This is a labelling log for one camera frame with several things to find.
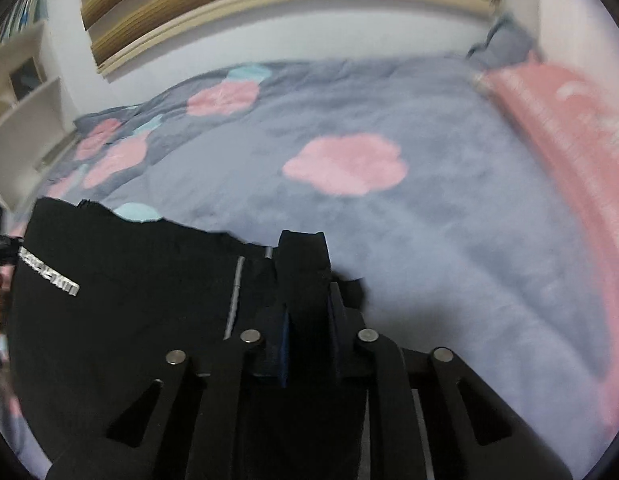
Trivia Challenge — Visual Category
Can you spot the grey pillow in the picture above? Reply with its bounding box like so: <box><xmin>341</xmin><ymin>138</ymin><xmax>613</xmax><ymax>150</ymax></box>
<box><xmin>467</xmin><ymin>14</ymin><xmax>536</xmax><ymax>68</ymax></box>

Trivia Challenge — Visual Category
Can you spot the white bookshelf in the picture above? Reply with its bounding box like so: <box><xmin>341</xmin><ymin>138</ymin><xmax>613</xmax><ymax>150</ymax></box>
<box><xmin>0</xmin><ymin>0</ymin><xmax>76</xmax><ymax>211</ymax></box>

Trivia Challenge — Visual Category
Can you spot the grey floral blanket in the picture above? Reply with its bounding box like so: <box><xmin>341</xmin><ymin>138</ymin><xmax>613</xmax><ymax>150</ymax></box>
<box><xmin>0</xmin><ymin>57</ymin><xmax>619</xmax><ymax>480</ymax></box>

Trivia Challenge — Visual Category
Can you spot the black hooded jacket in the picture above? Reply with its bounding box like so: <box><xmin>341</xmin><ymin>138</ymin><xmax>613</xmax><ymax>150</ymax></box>
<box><xmin>7</xmin><ymin>197</ymin><xmax>366</xmax><ymax>480</ymax></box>

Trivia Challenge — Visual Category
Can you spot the pink printed pillow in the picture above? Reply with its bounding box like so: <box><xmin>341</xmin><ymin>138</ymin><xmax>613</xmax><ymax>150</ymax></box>
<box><xmin>472</xmin><ymin>57</ymin><xmax>619</xmax><ymax>431</ymax></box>

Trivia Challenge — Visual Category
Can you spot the row of upright books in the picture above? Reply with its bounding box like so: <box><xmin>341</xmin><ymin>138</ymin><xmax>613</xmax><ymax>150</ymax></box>
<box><xmin>0</xmin><ymin>0</ymin><xmax>48</xmax><ymax>49</ymax></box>

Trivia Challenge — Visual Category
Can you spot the stack of flat books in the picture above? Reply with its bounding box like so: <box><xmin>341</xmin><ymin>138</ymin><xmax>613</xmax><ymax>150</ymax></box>
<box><xmin>37</xmin><ymin>139</ymin><xmax>76</xmax><ymax>169</ymax></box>

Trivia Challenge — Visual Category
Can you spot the black box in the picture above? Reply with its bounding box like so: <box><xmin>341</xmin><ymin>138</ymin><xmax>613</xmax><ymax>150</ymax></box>
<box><xmin>10</xmin><ymin>57</ymin><xmax>43</xmax><ymax>103</ymax></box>

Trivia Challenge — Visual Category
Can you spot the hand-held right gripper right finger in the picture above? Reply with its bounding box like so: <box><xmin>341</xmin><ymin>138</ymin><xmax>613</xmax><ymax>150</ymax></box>
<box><xmin>328</xmin><ymin>284</ymin><xmax>574</xmax><ymax>480</ymax></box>

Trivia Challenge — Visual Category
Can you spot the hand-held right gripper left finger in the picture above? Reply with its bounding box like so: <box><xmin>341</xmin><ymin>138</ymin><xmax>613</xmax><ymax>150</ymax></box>
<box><xmin>48</xmin><ymin>309</ymin><xmax>291</xmax><ymax>480</ymax></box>

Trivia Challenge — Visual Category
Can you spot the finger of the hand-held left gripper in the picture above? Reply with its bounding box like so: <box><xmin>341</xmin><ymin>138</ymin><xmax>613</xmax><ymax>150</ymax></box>
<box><xmin>0</xmin><ymin>235</ymin><xmax>21</xmax><ymax>267</ymax></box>

